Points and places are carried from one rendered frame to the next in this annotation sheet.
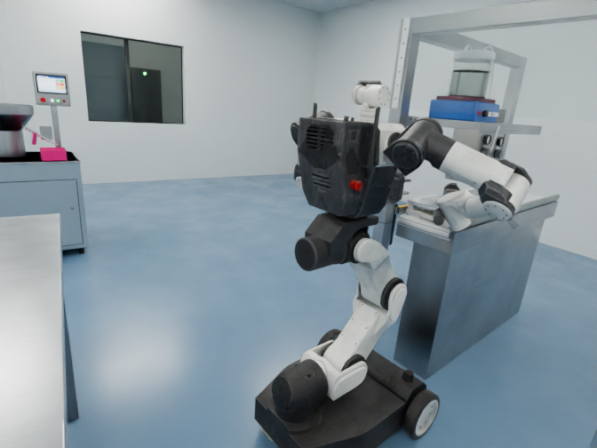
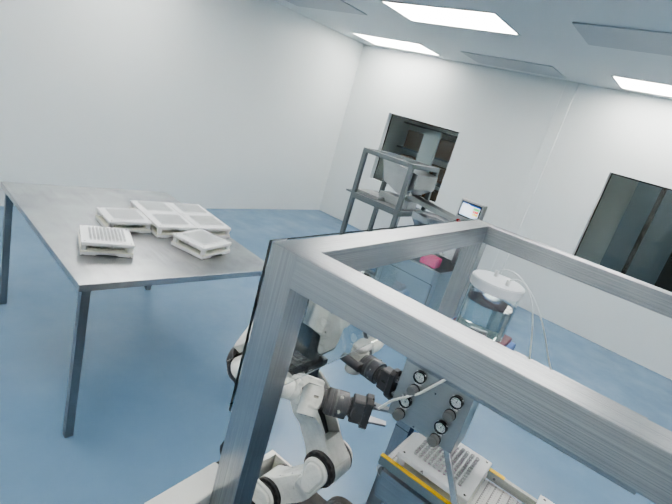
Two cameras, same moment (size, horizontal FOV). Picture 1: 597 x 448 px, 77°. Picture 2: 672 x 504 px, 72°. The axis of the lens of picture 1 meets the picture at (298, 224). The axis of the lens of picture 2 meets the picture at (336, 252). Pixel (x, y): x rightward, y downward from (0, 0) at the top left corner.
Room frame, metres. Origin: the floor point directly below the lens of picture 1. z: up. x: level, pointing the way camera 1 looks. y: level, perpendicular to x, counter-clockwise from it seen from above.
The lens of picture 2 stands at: (0.81, -1.75, 1.88)
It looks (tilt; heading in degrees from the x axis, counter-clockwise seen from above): 17 degrees down; 73
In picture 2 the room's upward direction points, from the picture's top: 16 degrees clockwise
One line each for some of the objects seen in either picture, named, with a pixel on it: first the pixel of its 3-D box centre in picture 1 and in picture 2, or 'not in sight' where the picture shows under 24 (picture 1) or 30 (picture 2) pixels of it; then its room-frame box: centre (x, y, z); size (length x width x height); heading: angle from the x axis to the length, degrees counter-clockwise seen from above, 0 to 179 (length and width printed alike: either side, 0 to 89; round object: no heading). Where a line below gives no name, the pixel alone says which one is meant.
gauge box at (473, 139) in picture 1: (474, 155); (435, 398); (1.56, -0.70, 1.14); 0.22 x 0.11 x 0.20; 131
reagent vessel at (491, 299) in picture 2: not in sight; (489, 303); (1.64, -0.65, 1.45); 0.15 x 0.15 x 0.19
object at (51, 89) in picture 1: (54, 114); (462, 233); (3.09, 2.02, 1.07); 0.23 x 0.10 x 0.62; 127
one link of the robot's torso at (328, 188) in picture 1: (349, 162); not in sight; (1.25, -0.15, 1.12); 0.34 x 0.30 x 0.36; 41
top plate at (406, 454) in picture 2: (444, 204); (445, 459); (1.70, -0.67, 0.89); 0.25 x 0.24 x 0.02; 41
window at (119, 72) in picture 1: (136, 82); (651, 236); (5.75, 2.50, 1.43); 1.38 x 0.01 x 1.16; 127
